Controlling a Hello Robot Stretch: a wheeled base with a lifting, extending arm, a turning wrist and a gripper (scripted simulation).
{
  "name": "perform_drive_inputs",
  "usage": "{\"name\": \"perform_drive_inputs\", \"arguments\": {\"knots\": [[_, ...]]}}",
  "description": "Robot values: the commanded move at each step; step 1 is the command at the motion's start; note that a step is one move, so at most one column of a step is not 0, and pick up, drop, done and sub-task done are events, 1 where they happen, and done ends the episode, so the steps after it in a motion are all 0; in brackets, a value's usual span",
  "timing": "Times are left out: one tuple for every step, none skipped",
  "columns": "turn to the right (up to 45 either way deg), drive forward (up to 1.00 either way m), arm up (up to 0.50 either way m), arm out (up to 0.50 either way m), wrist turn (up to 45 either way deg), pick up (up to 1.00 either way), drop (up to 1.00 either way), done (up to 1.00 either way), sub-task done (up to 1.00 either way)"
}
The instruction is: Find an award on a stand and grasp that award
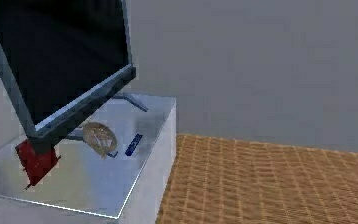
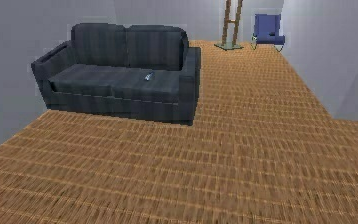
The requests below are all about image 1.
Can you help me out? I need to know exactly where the white glossy television stand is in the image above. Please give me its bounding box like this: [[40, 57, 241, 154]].
[[0, 92, 178, 224]]

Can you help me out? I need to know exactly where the blue remote control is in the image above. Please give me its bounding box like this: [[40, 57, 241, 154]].
[[124, 133, 144, 157]]

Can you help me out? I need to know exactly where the black flat television set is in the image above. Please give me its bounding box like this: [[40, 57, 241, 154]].
[[0, 0, 149, 159]]

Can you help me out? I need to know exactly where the red box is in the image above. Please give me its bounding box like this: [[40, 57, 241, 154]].
[[14, 138, 62, 190]]

